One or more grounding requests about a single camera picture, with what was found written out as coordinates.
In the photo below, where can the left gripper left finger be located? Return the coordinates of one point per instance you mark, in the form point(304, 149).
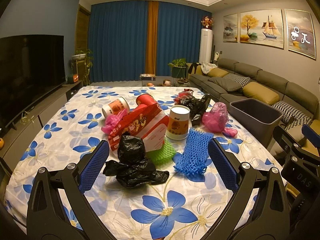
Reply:
point(46, 216)

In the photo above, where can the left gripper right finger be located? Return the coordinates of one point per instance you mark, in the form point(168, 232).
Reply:
point(258, 208)

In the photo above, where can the blue foam fruit net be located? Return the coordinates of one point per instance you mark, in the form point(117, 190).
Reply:
point(193, 160)

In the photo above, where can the black plastic bag front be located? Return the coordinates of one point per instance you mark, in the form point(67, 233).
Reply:
point(134, 169)

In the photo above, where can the black plastic bag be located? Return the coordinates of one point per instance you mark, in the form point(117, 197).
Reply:
point(134, 169)
point(197, 107)

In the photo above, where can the pink plastic bag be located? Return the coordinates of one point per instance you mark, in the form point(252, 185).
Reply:
point(112, 120)
point(216, 119)

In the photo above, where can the green foam fruit net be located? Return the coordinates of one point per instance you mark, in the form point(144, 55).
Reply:
point(163, 155)

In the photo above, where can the white orange paper canister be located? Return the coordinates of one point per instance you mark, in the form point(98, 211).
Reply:
point(178, 125)

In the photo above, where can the white orange paper cup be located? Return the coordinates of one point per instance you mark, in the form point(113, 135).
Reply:
point(115, 107)

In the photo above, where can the red snack packaging bag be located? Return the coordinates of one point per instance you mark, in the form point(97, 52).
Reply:
point(150, 125)

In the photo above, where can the red paper cup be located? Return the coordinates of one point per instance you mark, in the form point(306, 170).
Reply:
point(140, 107)
point(145, 99)

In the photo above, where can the red paper cup front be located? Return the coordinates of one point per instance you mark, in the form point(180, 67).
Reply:
point(140, 107)

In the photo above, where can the dark grey trash bin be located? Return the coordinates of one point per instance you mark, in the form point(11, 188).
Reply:
point(257, 117)

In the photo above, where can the patterned cushion near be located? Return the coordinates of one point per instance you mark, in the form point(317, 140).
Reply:
point(292, 117)

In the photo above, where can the patterned cushion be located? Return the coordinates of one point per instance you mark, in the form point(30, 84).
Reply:
point(292, 117)
point(242, 80)

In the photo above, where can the grey tv cabinet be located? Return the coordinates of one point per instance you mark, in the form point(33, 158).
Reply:
point(22, 132)

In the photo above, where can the mustard cushion middle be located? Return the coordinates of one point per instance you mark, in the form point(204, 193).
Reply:
point(259, 92)

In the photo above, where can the mustard cushion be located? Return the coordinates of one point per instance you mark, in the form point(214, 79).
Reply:
point(217, 72)
point(259, 92)

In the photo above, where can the floral blue white tablecloth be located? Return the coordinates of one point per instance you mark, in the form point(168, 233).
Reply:
point(184, 207)

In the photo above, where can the patterned cushion far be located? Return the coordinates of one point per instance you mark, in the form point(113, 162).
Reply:
point(242, 80)

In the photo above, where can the grey cushion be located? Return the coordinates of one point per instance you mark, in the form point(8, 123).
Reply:
point(226, 84)

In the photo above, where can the grey sectional sofa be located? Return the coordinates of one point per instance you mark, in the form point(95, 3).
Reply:
point(289, 92)

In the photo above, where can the mustard cushion far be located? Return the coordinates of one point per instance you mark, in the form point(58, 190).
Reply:
point(217, 72)

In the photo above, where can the red crumpled wrapper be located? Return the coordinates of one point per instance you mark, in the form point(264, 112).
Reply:
point(185, 94)

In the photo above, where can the right seascape painting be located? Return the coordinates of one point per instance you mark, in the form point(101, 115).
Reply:
point(300, 32)

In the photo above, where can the white cloth on sofa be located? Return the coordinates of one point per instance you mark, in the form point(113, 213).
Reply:
point(207, 67)

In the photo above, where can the black flat television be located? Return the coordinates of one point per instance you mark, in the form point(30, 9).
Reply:
point(31, 67)

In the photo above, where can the sailboat tree painting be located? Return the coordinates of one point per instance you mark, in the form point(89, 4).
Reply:
point(262, 27)

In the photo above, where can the trailing plant on stand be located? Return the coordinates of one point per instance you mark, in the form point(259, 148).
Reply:
point(81, 64)

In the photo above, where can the white standing air conditioner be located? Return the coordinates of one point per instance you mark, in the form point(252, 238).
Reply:
point(206, 42)

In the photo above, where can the box on coffee table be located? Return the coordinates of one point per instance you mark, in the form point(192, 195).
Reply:
point(147, 77)

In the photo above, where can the dark coffee table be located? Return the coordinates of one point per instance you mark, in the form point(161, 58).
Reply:
point(166, 81)

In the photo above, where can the green potted plant centre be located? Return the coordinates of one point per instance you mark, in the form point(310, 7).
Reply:
point(178, 68)

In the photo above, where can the small landscape painting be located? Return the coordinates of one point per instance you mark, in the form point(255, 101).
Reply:
point(230, 28)

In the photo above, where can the red gold flower decoration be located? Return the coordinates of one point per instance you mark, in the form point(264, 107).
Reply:
point(207, 22)

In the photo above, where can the blue curtains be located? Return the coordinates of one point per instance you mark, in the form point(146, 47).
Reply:
point(129, 38)

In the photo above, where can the orange centre curtain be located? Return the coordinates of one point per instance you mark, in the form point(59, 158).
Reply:
point(151, 40)

